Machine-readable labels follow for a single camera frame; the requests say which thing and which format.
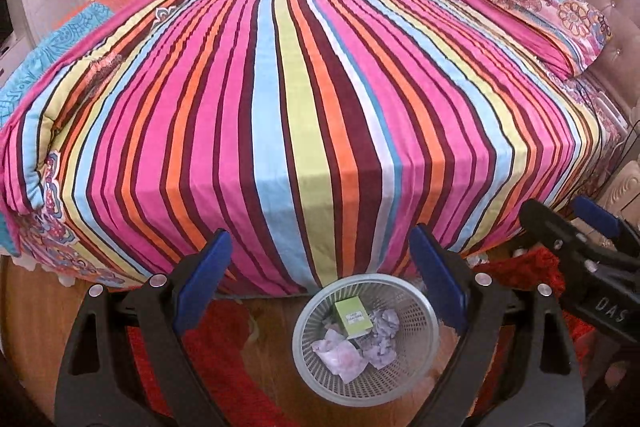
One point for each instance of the white wrapper with pink print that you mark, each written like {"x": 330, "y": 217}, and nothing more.
{"x": 345, "y": 359}

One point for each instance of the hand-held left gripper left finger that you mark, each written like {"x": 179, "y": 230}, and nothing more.
{"x": 202, "y": 277}

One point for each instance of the paper ball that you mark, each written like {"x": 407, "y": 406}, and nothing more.
{"x": 382, "y": 337}

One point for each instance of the white mesh wastebasket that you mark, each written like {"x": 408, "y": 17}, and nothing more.
{"x": 415, "y": 357}

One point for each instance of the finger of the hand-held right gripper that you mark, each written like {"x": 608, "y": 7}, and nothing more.
{"x": 597, "y": 214}
{"x": 550, "y": 227}

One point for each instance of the large green cardboard box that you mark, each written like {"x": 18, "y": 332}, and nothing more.
{"x": 352, "y": 317}

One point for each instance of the red shaggy rug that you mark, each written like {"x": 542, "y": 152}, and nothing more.
{"x": 530, "y": 267}

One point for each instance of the striped multicolour blanket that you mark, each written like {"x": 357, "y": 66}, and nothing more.
{"x": 300, "y": 107}

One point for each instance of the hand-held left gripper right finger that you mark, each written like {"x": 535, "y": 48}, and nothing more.
{"x": 442, "y": 279}

